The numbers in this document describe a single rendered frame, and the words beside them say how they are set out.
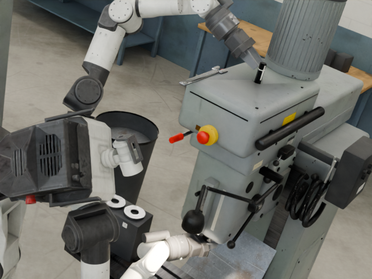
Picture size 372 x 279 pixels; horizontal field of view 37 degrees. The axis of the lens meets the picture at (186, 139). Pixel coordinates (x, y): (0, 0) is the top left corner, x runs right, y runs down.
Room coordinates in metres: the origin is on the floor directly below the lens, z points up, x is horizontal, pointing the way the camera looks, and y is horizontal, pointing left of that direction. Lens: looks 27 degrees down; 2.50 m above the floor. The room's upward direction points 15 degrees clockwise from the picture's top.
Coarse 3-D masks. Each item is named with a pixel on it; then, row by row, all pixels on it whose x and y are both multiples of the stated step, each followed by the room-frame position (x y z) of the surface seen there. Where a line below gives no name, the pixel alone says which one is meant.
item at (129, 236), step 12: (108, 204) 1.90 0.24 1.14; (120, 204) 1.92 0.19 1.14; (132, 204) 1.96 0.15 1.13; (120, 216) 1.86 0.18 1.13; (132, 216) 1.86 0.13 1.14; (144, 216) 1.89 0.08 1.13; (120, 228) 1.85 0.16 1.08; (132, 228) 1.83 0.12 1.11; (144, 228) 1.88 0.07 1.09; (120, 240) 1.84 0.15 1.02; (132, 240) 1.82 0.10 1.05; (120, 252) 1.84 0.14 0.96; (132, 252) 1.82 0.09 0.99
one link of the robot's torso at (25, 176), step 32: (32, 128) 1.43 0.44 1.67; (64, 128) 1.40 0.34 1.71; (96, 128) 1.54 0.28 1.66; (0, 160) 1.45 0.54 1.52; (32, 160) 1.38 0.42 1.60; (64, 160) 1.34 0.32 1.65; (96, 160) 1.47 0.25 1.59; (0, 192) 1.39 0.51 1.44; (32, 192) 1.32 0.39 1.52; (64, 192) 1.40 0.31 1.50; (96, 192) 1.41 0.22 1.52
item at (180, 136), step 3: (186, 132) 1.59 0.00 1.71; (189, 132) 1.60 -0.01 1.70; (192, 132) 1.61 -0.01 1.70; (174, 135) 1.55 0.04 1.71; (177, 135) 1.55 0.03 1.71; (180, 135) 1.55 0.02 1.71; (183, 135) 1.57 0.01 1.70; (186, 135) 1.58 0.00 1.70; (171, 138) 1.52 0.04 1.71; (174, 138) 1.53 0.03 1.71; (177, 138) 1.53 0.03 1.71; (180, 138) 1.55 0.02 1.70; (171, 141) 1.52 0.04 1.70; (174, 141) 1.52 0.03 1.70; (177, 141) 1.54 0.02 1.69
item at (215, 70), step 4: (212, 68) 1.70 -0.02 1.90; (216, 68) 1.71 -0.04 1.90; (208, 72) 1.65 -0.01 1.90; (212, 72) 1.66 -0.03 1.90; (216, 72) 1.67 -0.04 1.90; (220, 72) 1.68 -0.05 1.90; (224, 72) 1.69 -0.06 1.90; (196, 76) 1.59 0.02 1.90; (200, 76) 1.60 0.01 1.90; (204, 76) 1.61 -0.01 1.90; (208, 76) 1.62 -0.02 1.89; (184, 80) 1.53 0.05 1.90; (188, 80) 1.54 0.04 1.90; (192, 80) 1.55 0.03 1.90; (196, 80) 1.56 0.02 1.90; (180, 84) 1.51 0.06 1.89; (184, 84) 1.50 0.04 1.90; (188, 84) 1.52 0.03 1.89
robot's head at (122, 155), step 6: (126, 144) 1.49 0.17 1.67; (108, 150) 1.51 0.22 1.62; (114, 150) 1.52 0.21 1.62; (120, 150) 1.49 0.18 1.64; (126, 150) 1.49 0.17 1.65; (108, 156) 1.49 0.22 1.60; (114, 156) 1.50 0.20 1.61; (120, 156) 1.49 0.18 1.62; (126, 156) 1.48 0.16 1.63; (108, 162) 1.48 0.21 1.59; (114, 162) 1.49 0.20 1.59; (120, 162) 1.49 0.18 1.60; (126, 162) 1.48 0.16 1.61; (132, 162) 1.48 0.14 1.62; (126, 168) 1.47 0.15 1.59; (132, 168) 1.47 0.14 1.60; (138, 168) 1.48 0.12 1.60; (126, 174) 1.47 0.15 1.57; (132, 174) 1.47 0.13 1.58
